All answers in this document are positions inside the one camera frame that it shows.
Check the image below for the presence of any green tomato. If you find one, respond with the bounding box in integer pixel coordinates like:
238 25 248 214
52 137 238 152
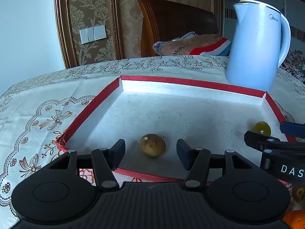
251 122 271 136
293 186 305 203

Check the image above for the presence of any large orange tangerine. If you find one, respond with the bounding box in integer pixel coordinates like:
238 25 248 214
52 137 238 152
283 210 305 229

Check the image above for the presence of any red shallow tray box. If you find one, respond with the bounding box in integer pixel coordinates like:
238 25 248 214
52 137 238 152
58 76 294 181

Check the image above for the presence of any floral lace tablecloth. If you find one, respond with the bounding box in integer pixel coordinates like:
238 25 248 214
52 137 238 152
0 55 305 224

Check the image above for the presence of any white electric kettle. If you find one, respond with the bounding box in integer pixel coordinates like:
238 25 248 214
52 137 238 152
225 2 291 92

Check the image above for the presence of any patterned pillow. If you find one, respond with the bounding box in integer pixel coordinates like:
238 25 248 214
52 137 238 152
152 31 232 56

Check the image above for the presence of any wooden bed headboard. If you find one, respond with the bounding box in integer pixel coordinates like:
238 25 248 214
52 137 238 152
137 0 219 57

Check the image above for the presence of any white wall switch panel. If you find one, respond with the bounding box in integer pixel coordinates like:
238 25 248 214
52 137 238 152
79 25 107 44

